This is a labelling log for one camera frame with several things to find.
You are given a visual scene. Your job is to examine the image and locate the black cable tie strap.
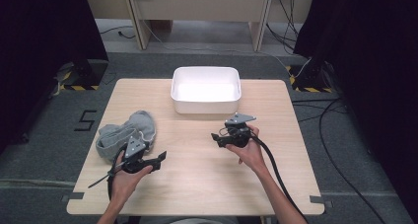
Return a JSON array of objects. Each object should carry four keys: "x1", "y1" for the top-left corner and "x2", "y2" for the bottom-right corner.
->
[{"x1": 87, "y1": 162, "x2": 127, "y2": 189}]

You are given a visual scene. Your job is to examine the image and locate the thick black gripper cable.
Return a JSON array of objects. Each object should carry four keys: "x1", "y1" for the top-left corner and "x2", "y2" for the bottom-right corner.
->
[{"x1": 249, "y1": 133, "x2": 310, "y2": 224}]

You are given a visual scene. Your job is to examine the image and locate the grey pants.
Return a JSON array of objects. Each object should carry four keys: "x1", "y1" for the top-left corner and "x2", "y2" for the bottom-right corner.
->
[{"x1": 95, "y1": 110, "x2": 158, "y2": 163}]

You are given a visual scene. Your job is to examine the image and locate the person's left hand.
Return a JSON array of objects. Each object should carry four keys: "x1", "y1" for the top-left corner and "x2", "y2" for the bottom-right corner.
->
[{"x1": 110, "y1": 151, "x2": 154, "y2": 202}]

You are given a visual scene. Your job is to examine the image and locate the person's grey clothing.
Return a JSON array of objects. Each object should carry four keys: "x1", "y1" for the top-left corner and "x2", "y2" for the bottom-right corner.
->
[{"x1": 137, "y1": 215, "x2": 240, "y2": 224}]

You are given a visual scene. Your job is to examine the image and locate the person's right hand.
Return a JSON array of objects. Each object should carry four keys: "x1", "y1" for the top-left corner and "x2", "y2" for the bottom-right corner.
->
[{"x1": 226, "y1": 124, "x2": 269, "y2": 176}]

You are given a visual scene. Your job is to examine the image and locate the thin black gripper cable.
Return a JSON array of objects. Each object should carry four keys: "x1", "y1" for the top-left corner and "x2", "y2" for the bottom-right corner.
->
[{"x1": 106, "y1": 144, "x2": 129, "y2": 201}]

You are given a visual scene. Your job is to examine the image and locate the black curtain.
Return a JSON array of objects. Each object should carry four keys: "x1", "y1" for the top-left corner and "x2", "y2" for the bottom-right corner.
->
[
  {"x1": 293, "y1": 0, "x2": 418, "y2": 224},
  {"x1": 0, "y1": 0, "x2": 109, "y2": 153}
]

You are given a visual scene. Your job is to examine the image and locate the long black floor cable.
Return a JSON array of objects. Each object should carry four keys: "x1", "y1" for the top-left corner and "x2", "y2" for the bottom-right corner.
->
[{"x1": 291, "y1": 97, "x2": 386, "y2": 224}]

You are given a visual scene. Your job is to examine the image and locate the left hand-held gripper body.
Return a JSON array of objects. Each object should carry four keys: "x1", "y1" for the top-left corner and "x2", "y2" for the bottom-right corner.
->
[{"x1": 121, "y1": 135, "x2": 151, "y2": 175}]

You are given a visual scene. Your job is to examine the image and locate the bundle of black power cables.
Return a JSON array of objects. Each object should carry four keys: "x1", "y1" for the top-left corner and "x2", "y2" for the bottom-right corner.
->
[{"x1": 265, "y1": 0, "x2": 300, "y2": 53}]

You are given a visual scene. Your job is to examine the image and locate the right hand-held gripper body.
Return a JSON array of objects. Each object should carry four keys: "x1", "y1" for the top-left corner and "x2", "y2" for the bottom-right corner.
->
[{"x1": 222, "y1": 112, "x2": 257, "y2": 149}]

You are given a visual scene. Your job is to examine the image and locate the black floor cable with plug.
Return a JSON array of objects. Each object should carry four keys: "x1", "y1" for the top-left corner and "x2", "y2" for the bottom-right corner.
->
[{"x1": 99, "y1": 25, "x2": 136, "y2": 40}]

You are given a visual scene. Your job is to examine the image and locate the white plastic bin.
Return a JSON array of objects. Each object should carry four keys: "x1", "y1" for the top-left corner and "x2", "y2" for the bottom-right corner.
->
[{"x1": 170, "y1": 65, "x2": 243, "y2": 115}]

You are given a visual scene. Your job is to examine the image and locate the beige wooden desk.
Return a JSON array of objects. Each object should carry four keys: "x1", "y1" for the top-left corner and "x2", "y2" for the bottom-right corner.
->
[{"x1": 82, "y1": 0, "x2": 317, "y2": 52}]

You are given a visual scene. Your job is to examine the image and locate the black stand base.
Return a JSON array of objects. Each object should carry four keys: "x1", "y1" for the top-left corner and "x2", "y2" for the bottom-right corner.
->
[
  {"x1": 285, "y1": 59, "x2": 335, "y2": 94},
  {"x1": 52, "y1": 59, "x2": 110, "y2": 97}
]

